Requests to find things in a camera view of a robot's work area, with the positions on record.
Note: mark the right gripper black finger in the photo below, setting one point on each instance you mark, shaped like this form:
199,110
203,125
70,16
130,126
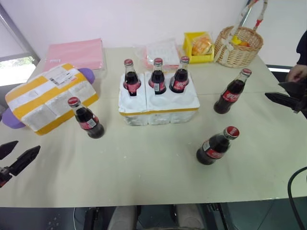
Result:
285,100
296,88

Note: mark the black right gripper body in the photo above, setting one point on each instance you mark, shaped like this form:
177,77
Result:
303,104

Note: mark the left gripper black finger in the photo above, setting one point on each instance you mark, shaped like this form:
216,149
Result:
8,148
25,159

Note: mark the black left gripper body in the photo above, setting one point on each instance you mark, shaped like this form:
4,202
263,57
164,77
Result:
4,176

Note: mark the glass cola bottle red cap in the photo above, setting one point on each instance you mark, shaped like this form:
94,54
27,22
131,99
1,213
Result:
227,98
178,82
213,150
88,122
132,80
157,80

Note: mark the yellow taped white parcel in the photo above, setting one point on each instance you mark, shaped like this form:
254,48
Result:
48,100

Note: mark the white foam bottle tray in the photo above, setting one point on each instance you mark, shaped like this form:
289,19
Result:
168,117

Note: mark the person's bare hand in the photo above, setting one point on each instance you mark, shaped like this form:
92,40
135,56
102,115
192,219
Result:
297,72

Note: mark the purple rounded plastic object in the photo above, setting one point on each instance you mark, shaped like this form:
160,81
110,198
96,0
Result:
12,119

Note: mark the person's dark clothing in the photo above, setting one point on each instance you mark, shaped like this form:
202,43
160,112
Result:
302,48

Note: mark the woven wicker basket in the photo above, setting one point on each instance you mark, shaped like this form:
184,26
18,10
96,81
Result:
239,56

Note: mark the yellow orange fruit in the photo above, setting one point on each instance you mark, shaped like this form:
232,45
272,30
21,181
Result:
241,42

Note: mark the white pole with red clip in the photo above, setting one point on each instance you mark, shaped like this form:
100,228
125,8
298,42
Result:
260,16

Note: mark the white ribbon bow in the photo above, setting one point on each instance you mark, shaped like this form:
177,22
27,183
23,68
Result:
223,49

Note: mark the grey metal pole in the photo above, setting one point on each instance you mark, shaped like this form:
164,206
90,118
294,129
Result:
245,14

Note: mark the yellow plastic bin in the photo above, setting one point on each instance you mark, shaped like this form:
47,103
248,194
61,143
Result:
199,58

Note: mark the orange bread in wrapper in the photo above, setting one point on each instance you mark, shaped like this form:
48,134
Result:
201,45

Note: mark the grey rounded shape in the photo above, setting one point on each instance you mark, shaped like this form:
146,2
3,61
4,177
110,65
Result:
189,218
123,219

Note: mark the pink paper stack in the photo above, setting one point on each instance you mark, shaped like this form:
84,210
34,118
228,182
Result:
76,52

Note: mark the clear plastic bag pink sheets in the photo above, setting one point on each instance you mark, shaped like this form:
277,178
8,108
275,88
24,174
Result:
164,50

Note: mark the grey window frame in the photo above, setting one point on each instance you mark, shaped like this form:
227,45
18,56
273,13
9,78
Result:
19,36

